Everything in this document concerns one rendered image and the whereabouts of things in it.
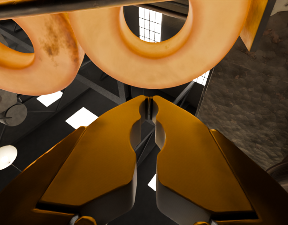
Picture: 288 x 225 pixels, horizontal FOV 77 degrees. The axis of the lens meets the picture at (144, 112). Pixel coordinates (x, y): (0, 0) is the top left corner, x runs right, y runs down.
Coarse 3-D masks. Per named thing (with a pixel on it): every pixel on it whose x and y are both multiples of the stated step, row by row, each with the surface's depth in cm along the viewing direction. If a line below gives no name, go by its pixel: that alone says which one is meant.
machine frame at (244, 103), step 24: (240, 48) 36; (264, 48) 34; (216, 72) 49; (240, 72) 45; (264, 72) 36; (216, 96) 55; (240, 96) 49; (264, 96) 45; (216, 120) 61; (240, 120) 54; (264, 120) 49; (240, 144) 61; (264, 144) 55; (264, 168) 61
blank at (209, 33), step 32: (192, 0) 14; (224, 0) 14; (96, 32) 17; (128, 32) 19; (192, 32) 16; (224, 32) 16; (96, 64) 20; (128, 64) 19; (160, 64) 19; (192, 64) 19
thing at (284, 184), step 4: (284, 168) 44; (276, 172) 46; (280, 172) 44; (284, 172) 43; (272, 176) 46; (276, 176) 44; (280, 176) 43; (284, 176) 42; (276, 180) 43; (280, 180) 42; (284, 180) 41; (280, 184) 40; (284, 184) 39; (284, 188) 40
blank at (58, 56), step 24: (0, 0) 15; (24, 24) 16; (48, 24) 16; (0, 48) 21; (48, 48) 18; (72, 48) 18; (0, 72) 21; (24, 72) 21; (48, 72) 21; (72, 72) 20
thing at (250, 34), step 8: (256, 0) 14; (264, 0) 13; (272, 0) 12; (256, 8) 14; (264, 8) 13; (272, 8) 13; (248, 16) 15; (256, 16) 14; (264, 16) 13; (248, 24) 15; (256, 24) 14; (264, 24) 14; (248, 32) 15; (256, 32) 14; (248, 40) 15; (256, 40) 15; (248, 48) 15; (256, 48) 15
